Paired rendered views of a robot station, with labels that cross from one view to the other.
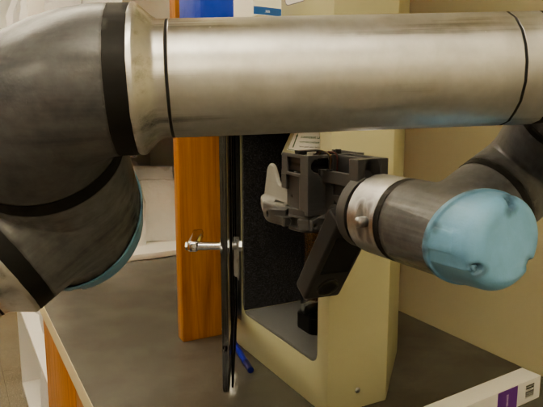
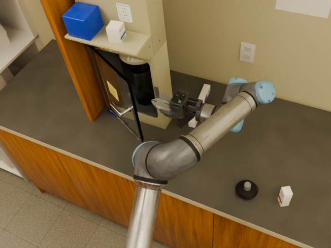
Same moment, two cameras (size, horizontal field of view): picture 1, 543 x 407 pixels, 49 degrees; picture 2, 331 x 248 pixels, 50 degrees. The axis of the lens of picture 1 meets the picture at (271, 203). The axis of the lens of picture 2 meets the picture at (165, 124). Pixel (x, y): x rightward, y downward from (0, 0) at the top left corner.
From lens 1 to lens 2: 1.03 m
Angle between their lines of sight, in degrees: 48
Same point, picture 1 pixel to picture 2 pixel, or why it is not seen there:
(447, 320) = not seen: hidden behind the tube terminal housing
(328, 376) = (164, 121)
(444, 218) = not seen: hidden behind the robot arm
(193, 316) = (93, 112)
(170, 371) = (105, 137)
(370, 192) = (206, 115)
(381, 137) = (165, 53)
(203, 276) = (91, 99)
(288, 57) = (219, 135)
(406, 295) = not seen: hidden behind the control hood
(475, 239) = (238, 128)
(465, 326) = (174, 65)
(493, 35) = (246, 109)
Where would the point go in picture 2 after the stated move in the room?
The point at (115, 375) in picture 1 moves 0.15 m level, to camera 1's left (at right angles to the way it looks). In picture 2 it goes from (89, 148) to (62, 165)
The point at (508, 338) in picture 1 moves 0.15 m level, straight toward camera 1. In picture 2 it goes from (192, 68) to (200, 86)
